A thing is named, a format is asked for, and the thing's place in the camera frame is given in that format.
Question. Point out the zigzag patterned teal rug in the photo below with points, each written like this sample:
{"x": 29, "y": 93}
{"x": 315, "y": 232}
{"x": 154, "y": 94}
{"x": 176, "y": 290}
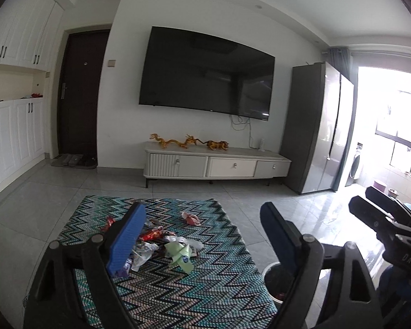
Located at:
{"x": 225, "y": 289}

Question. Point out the large black wall television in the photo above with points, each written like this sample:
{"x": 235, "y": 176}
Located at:
{"x": 191, "y": 70}

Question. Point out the black round trash bin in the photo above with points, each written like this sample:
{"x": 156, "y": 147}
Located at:
{"x": 278, "y": 281}

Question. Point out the green white paper wrapper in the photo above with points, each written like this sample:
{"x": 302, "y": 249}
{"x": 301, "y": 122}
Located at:
{"x": 180, "y": 255}

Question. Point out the grey doormat with slippers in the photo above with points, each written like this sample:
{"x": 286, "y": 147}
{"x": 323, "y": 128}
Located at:
{"x": 75, "y": 161}

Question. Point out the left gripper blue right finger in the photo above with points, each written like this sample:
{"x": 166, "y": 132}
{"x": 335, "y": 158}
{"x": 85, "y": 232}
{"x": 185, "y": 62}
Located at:
{"x": 284, "y": 237}

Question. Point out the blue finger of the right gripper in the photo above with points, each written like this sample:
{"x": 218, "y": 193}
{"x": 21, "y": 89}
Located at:
{"x": 368, "y": 212}
{"x": 399, "y": 211}

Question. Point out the white tv console cabinet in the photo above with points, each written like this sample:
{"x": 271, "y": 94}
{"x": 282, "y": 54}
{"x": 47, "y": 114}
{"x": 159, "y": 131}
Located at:
{"x": 201, "y": 163}

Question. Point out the white upper wall cabinets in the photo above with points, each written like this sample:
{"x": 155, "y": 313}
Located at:
{"x": 27, "y": 32}

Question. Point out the white crumpled tissue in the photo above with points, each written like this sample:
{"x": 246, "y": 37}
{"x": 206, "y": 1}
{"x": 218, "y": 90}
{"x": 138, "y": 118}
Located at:
{"x": 194, "y": 245}

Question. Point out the beige wall switch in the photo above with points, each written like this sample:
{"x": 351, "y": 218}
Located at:
{"x": 111, "y": 63}

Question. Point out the dark brown entrance door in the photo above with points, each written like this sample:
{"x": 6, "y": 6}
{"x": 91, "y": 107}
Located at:
{"x": 77, "y": 101}

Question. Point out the red snack wrapper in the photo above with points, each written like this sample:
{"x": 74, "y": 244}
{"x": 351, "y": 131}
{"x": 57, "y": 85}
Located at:
{"x": 108, "y": 223}

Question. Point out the clear plastic bag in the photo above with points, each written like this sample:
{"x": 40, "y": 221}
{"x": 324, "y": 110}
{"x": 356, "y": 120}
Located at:
{"x": 141, "y": 253}

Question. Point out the white washing machine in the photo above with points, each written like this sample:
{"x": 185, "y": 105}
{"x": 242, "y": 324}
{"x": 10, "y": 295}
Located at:
{"x": 356, "y": 167}

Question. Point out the red silver chip bag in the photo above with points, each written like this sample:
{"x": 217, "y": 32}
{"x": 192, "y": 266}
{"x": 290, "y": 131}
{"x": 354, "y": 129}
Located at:
{"x": 153, "y": 234}

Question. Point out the golden dragon figurine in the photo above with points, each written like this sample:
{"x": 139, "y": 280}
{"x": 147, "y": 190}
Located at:
{"x": 190, "y": 140}

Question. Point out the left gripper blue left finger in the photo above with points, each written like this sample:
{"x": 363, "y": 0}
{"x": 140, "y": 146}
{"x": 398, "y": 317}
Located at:
{"x": 121, "y": 237}

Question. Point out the white lower shoe cabinets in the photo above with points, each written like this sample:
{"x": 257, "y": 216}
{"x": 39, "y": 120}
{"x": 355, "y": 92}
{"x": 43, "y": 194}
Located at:
{"x": 21, "y": 137}

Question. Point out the golden tiger figurine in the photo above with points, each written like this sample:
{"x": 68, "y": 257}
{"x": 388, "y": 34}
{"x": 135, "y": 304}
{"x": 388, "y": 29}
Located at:
{"x": 216, "y": 145}

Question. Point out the grey window curtain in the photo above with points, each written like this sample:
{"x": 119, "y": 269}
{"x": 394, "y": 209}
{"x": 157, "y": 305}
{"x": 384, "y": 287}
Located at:
{"x": 340, "y": 59}

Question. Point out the pink crumpled wrapper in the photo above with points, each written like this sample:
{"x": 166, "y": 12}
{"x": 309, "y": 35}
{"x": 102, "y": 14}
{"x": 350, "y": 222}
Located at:
{"x": 190, "y": 219}

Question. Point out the grey double door refrigerator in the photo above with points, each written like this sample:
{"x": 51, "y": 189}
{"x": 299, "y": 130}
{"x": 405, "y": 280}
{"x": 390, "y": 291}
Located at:
{"x": 317, "y": 126}

